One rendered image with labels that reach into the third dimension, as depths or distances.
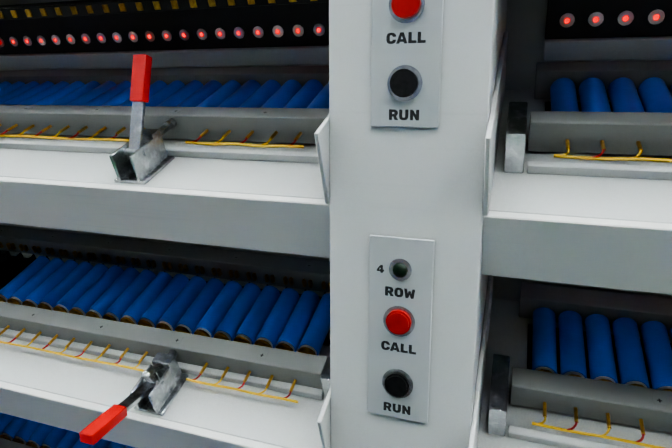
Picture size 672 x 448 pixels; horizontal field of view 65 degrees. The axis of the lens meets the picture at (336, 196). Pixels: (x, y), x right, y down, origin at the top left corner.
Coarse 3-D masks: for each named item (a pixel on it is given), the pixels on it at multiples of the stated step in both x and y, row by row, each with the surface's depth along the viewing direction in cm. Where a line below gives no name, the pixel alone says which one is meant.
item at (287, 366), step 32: (0, 320) 52; (32, 320) 51; (64, 320) 50; (96, 320) 50; (160, 352) 47; (192, 352) 45; (224, 352) 44; (256, 352) 44; (288, 352) 44; (320, 384) 42
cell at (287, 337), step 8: (304, 296) 50; (312, 296) 50; (296, 304) 49; (304, 304) 49; (312, 304) 49; (296, 312) 48; (304, 312) 48; (312, 312) 49; (288, 320) 48; (296, 320) 47; (304, 320) 48; (288, 328) 46; (296, 328) 46; (304, 328) 47; (280, 336) 46; (288, 336) 46; (296, 336) 46; (288, 344) 46; (296, 344) 46
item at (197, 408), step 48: (0, 336) 53; (0, 384) 48; (48, 384) 47; (96, 384) 46; (192, 384) 45; (240, 384) 44; (144, 432) 44; (192, 432) 41; (240, 432) 41; (288, 432) 40
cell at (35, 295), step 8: (64, 264) 59; (72, 264) 59; (56, 272) 58; (64, 272) 58; (48, 280) 57; (56, 280) 57; (40, 288) 56; (48, 288) 56; (32, 296) 55; (40, 296) 55
